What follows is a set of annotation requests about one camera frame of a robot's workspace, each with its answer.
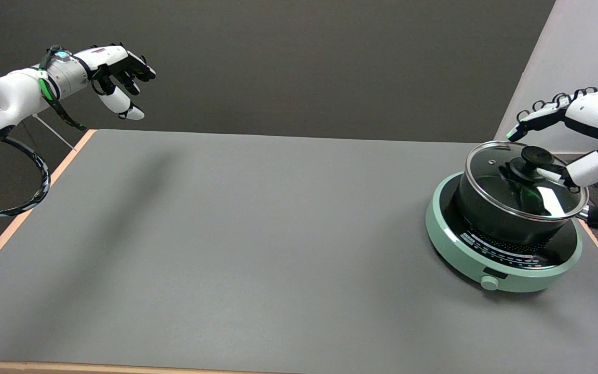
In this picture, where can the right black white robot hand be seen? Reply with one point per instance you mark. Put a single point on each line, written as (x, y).
(595, 111)

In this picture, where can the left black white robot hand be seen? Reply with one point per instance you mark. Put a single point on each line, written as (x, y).
(107, 57)

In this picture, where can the glass pot lid black knob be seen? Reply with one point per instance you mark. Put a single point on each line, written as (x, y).
(512, 182)

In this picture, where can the thin white rod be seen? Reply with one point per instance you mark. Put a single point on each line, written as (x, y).
(55, 133)

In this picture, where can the mint green induction cooker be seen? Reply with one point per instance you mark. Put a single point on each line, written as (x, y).
(465, 254)

